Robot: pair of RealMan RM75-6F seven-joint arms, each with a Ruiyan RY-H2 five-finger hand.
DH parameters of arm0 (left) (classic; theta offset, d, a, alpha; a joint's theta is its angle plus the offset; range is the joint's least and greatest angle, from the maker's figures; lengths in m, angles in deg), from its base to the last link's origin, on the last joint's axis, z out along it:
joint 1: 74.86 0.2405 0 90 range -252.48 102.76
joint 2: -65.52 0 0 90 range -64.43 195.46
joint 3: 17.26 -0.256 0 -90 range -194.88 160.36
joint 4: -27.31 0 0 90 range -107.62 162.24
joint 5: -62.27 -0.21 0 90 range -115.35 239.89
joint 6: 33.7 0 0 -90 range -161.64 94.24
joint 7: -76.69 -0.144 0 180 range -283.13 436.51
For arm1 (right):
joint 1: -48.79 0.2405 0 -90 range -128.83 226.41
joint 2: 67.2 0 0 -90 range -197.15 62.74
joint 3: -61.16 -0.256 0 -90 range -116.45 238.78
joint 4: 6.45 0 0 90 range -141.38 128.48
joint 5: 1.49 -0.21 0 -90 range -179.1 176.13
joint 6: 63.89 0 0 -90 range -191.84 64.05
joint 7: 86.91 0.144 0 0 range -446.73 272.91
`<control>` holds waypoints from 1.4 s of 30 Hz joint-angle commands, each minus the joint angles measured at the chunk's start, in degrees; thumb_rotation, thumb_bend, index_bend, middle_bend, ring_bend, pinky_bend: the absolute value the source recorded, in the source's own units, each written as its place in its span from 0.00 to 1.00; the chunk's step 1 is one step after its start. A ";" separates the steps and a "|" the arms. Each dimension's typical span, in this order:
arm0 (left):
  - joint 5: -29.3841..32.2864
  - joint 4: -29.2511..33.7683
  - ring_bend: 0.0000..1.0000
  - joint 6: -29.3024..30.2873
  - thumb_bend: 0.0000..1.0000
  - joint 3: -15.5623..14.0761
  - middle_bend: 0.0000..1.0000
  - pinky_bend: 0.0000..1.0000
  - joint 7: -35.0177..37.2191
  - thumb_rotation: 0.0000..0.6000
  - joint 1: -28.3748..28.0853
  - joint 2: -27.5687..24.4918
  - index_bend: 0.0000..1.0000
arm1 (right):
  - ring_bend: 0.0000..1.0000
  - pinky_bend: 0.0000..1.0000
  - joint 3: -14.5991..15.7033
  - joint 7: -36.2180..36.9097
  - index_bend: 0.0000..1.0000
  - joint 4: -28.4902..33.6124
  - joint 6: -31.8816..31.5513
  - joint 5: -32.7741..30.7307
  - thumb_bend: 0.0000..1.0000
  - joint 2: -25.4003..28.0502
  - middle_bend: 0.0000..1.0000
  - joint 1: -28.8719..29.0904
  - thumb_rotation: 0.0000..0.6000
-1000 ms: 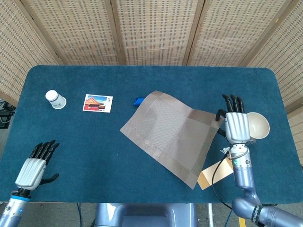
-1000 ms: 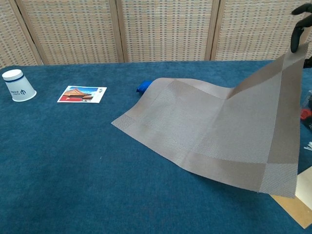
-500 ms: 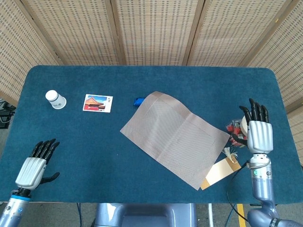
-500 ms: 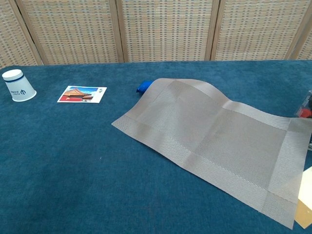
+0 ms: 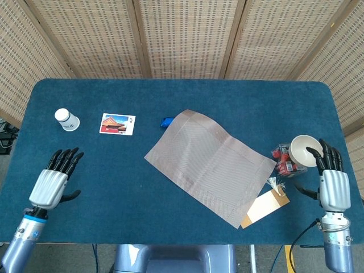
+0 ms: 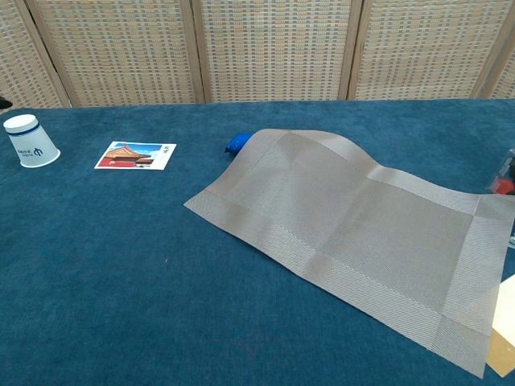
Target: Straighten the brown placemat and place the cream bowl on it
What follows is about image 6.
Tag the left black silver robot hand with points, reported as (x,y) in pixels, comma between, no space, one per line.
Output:
(5,102)

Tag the grey woven placemat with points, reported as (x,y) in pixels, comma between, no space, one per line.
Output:
(362,233)

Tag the white paper cup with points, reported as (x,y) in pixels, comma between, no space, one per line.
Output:
(32,144)

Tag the red palace postcard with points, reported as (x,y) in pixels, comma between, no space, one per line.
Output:
(134,156)

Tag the blue felt table cover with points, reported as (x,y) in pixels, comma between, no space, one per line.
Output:
(100,261)

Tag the blue foil packet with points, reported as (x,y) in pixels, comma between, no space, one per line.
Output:
(237,142)

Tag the bamboo folding screen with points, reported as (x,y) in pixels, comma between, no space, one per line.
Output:
(273,48)

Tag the red black object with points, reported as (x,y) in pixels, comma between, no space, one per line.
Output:
(503,183)

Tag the white and brown card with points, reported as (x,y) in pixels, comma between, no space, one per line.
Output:
(505,321)

